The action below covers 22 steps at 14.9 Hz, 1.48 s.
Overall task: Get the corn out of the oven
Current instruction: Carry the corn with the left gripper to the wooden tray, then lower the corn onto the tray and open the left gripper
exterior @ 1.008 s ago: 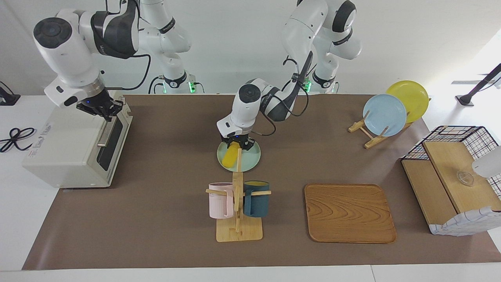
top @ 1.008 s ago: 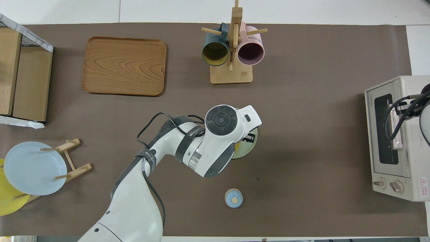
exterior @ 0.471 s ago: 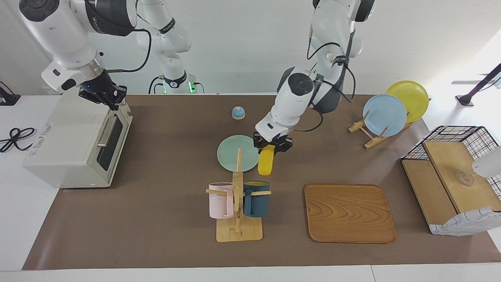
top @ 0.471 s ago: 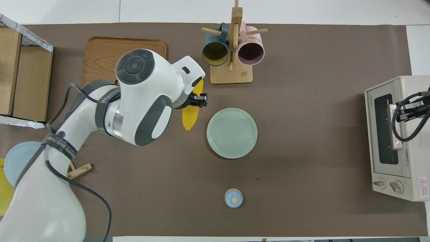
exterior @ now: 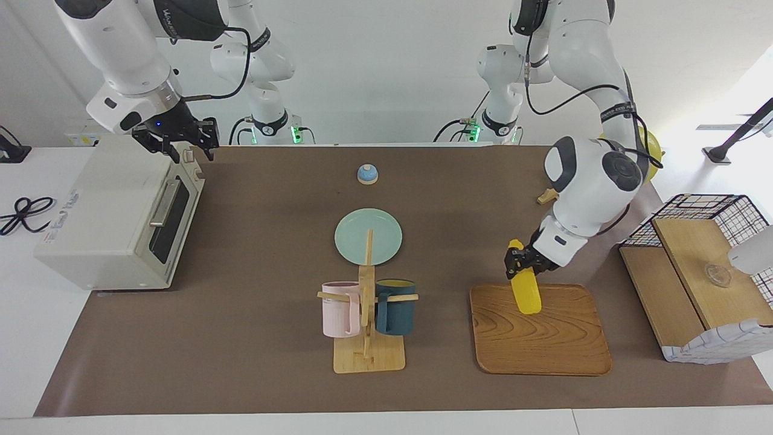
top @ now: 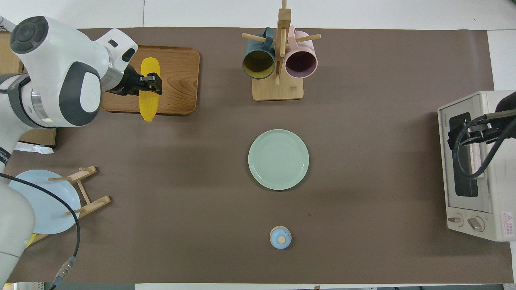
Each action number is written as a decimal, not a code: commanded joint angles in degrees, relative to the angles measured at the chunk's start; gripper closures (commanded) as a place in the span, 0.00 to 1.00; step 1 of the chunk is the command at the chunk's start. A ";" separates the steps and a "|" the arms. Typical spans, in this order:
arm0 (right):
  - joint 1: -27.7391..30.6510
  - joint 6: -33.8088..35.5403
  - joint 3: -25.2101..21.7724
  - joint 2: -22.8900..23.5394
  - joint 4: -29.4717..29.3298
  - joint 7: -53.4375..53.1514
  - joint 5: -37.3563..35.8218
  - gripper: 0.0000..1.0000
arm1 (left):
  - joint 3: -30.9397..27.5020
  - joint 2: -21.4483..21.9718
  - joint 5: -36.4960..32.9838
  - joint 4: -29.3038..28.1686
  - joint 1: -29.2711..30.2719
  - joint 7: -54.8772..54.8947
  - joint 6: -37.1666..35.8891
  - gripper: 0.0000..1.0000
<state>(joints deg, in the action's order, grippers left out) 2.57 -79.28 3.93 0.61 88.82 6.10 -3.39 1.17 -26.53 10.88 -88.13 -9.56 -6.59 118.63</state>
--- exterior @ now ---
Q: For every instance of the brown table mat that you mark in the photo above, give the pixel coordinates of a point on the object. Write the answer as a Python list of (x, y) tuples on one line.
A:
[(241, 332)]

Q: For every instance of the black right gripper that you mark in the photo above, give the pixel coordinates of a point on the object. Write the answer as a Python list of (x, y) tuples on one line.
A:
[(169, 124)]

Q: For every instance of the wooden shelf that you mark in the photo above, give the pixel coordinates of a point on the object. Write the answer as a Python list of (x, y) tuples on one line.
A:
[(688, 254)]

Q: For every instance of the pink mug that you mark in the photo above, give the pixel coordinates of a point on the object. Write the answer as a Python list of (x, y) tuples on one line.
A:
[(338, 311)]

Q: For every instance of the wooden serving tray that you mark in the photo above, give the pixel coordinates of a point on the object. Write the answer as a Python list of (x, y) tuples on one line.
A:
[(543, 344)]

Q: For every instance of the small clear glass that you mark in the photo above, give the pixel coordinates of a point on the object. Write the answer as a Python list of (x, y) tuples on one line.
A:
[(718, 275)]

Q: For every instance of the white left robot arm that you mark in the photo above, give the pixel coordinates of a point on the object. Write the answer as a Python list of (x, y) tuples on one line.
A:
[(580, 199)]

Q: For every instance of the silver oven knob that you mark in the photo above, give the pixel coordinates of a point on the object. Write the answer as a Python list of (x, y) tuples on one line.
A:
[(197, 176), (188, 156)]

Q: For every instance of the beige toaster oven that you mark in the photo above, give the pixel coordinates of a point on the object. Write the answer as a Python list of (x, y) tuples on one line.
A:
[(102, 211)]

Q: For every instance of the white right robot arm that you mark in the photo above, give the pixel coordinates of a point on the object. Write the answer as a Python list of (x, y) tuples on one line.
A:
[(121, 48)]

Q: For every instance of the toaster oven glass door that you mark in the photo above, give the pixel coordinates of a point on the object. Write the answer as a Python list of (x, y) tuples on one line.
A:
[(172, 232)]

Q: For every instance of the black clamp mount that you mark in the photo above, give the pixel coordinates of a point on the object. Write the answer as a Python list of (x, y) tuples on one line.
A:
[(12, 151)]

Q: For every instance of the white power strip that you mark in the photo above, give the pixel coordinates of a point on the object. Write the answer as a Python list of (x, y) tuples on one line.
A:
[(81, 139)]

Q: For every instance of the wooden mug tree stand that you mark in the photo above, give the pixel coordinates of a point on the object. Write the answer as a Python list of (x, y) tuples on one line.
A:
[(368, 359)]

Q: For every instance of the white rounded object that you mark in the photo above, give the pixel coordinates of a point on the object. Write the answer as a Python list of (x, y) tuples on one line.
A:
[(755, 254)]

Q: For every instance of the dark blue mug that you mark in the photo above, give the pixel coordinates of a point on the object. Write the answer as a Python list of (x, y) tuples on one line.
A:
[(398, 314)]

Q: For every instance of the wooden shelf box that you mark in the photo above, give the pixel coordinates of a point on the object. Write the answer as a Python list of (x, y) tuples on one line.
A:
[(724, 344)]

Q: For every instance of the yellow banana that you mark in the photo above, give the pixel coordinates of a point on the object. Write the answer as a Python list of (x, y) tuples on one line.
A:
[(528, 299)]

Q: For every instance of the light blue plate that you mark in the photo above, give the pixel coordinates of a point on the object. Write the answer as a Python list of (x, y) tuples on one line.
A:
[(350, 235)]

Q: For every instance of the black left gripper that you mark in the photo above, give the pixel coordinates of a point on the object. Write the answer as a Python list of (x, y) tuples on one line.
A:
[(543, 261)]

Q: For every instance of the black camera stand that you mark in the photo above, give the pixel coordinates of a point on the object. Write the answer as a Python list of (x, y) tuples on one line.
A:
[(718, 154)]

